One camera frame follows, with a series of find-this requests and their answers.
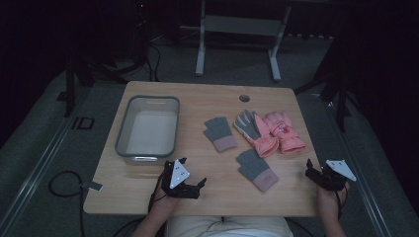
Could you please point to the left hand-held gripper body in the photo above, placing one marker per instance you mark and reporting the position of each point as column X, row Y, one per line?
column 179, row 174

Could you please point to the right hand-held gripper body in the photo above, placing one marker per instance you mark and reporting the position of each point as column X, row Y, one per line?
column 336, row 173

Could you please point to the pink padded glove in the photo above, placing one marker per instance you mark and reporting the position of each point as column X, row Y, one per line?
column 285, row 133

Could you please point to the grey plastic bin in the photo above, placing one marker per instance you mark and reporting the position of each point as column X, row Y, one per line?
column 150, row 131

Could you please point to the grey pink-cuffed sock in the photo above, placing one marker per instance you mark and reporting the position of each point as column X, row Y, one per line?
column 257, row 169
column 219, row 135

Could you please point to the pink glove with grey palm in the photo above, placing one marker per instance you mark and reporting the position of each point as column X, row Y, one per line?
column 255, row 131

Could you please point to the person's right hand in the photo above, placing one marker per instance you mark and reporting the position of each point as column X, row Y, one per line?
column 331, row 200

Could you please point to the person's left hand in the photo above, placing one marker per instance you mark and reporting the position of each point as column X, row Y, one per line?
column 163, row 204

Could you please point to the person's light trousers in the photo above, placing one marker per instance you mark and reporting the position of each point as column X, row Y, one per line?
column 227, row 227

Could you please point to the black metal stand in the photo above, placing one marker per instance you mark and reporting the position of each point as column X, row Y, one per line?
column 85, row 65
column 336, row 89

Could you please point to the small grey tag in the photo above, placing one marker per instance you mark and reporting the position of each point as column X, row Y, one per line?
column 94, row 186

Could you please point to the aluminium floor rail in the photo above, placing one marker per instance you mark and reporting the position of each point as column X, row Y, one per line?
column 36, row 171
column 362, row 177

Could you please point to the white metal desk frame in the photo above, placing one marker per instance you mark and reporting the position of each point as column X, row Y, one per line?
column 238, row 24

